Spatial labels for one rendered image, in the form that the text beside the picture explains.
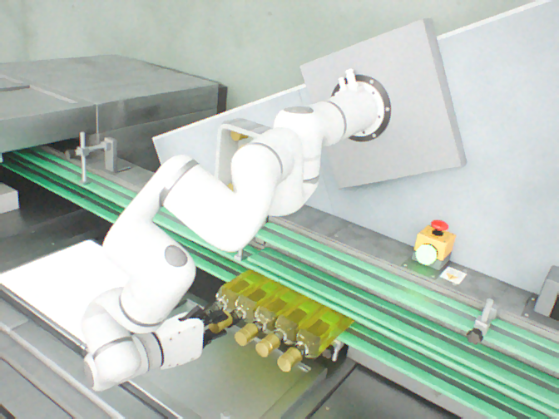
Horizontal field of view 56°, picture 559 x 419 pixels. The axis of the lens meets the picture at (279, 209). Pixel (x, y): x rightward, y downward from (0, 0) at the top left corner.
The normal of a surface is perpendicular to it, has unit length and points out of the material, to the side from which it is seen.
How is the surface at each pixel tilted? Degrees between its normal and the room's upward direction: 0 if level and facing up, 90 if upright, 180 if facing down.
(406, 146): 3
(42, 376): 90
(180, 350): 76
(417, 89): 3
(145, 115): 90
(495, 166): 0
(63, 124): 90
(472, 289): 90
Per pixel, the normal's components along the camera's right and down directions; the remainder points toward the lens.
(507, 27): -0.58, 0.29
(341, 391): 0.11, -0.90
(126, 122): 0.81, 0.33
